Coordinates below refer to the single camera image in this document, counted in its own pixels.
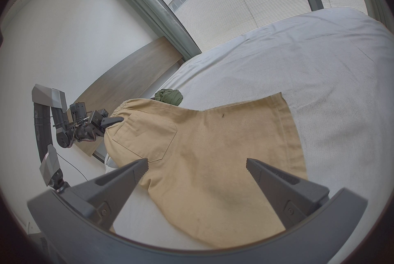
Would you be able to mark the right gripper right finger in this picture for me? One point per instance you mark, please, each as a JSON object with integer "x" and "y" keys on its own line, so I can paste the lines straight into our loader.
{"x": 286, "y": 196}

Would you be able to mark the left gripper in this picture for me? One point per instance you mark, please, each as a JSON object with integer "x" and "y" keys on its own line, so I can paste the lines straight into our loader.
{"x": 90, "y": 133}

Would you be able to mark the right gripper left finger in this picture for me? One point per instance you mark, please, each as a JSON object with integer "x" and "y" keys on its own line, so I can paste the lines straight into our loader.
{"x": 120, "y": 195}

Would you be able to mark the tan shorts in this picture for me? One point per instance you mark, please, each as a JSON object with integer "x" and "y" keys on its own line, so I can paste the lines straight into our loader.
{"x": 215, "y": 164}

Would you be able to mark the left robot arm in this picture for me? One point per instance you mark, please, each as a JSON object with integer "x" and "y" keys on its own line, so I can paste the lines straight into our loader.
{"x": 43, "y": 93}

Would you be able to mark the bed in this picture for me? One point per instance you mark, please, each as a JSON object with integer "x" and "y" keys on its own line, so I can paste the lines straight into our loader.
{"x": 307, "y": 56}

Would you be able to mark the pale grey garment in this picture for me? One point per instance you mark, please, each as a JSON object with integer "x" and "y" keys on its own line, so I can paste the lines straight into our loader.
{"x": 111, "y": 164}

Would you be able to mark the green garment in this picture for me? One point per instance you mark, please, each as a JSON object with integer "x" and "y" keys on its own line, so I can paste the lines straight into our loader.
{"x": 169, "y": 97}

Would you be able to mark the grey-green curtain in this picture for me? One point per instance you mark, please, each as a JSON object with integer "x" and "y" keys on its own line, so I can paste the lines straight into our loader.
{"x": 154, "y": 4}

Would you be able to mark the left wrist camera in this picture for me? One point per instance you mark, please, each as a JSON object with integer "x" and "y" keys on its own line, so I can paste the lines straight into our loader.
{"x": 97, "y": 117}

